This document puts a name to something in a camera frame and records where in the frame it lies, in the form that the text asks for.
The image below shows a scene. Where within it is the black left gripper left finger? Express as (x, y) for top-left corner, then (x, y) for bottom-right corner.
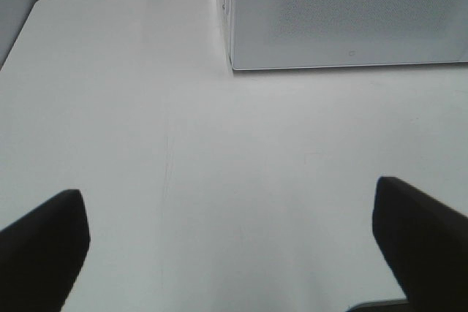
(1, 189), (91, 311)

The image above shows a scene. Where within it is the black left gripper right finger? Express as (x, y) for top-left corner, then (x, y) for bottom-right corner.
(371, 177), (467, 311)

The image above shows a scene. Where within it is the white microwave door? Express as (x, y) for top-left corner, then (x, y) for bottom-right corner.
(224, 0), (467, 70)

